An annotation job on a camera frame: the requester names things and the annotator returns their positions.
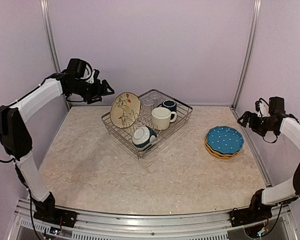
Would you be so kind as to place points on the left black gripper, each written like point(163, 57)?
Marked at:
point(99, 92)

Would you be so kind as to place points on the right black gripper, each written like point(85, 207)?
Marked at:
point(247, 115)

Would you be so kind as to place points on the beige patterned plate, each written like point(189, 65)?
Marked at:
point(125, 110)

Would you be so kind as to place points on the blue dotted plate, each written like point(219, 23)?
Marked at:
point(225, 140)

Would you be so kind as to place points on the yellow dotted plate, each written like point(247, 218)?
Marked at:
point(219, 157)
point(210, 148)

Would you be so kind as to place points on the yellow dotted plate front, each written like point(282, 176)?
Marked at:
point(219, 157)

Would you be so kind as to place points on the clear drinking glass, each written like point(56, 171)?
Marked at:
point(147, 105)
point(155, 97)

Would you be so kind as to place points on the dark blue mug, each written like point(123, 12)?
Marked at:
point(170, 104)

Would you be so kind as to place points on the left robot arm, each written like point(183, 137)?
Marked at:
point(79, 78)

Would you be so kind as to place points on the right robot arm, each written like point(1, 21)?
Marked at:
point(270, 116)

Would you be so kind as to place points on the blue white bowl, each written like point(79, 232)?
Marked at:
point(143, 137)

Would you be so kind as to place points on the white ribbed mug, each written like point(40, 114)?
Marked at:
point(162, 117)

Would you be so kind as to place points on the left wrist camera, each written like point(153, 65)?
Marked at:
point(93, 77)

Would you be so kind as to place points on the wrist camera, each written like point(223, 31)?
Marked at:
point(93, 77)
point(261, 108)

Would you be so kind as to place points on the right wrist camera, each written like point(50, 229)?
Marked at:
point(261, 108)

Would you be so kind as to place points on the metal wire dish rack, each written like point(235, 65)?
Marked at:
point(124, 136)

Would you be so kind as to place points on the right aluminium frame post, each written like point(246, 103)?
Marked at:
point(248, 53)

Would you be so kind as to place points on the aluminium frame post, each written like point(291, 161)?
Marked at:
point(44, 6)
point(248, 53)

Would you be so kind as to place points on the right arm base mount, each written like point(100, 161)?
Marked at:
point(240, 217)

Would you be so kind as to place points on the left aluminium frame post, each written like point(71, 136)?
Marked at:
point(44, 6)

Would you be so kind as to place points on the aluminium front rail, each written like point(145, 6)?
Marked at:
point(92, 225)

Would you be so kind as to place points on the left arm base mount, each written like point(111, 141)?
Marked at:
point(60, 217)

